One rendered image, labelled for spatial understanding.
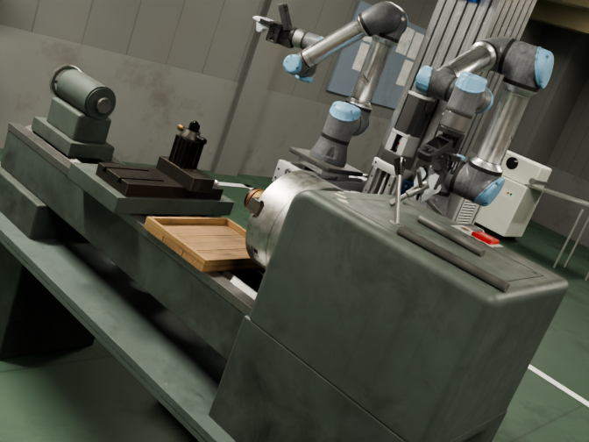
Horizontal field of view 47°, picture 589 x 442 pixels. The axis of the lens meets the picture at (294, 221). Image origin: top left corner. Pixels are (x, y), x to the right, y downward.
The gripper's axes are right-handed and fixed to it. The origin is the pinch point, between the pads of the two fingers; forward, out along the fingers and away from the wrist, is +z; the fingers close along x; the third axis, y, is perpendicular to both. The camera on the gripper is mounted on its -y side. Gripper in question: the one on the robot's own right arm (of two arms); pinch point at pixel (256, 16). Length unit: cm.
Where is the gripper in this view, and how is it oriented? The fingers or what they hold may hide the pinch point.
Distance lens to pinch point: 301.5
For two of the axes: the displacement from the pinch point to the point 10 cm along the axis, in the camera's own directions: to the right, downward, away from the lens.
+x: 4.2, -2.5, 8.7
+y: -2.8, 8.8, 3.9
